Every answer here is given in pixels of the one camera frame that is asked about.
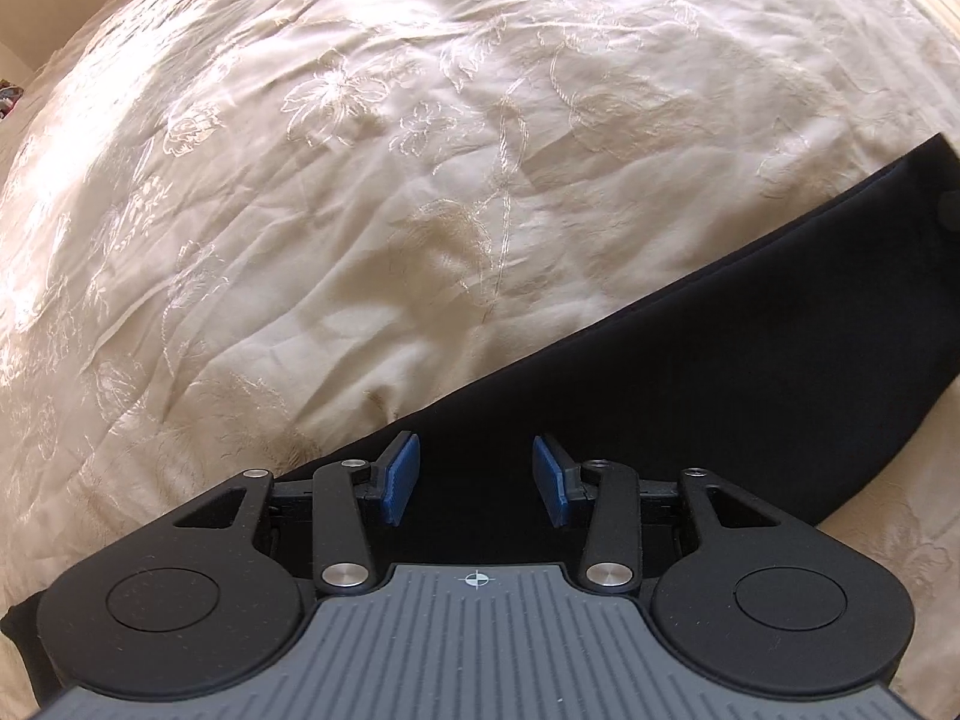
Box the black pants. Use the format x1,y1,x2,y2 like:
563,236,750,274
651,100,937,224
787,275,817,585
0,131,960,720

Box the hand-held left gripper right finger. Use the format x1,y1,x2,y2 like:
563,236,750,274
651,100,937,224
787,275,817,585
530,433,790,590

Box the cream embroidered bedspread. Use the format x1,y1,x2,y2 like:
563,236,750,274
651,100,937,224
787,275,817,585
0,0,960,691

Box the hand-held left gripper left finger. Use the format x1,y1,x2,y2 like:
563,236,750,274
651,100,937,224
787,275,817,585
172,430,422,593

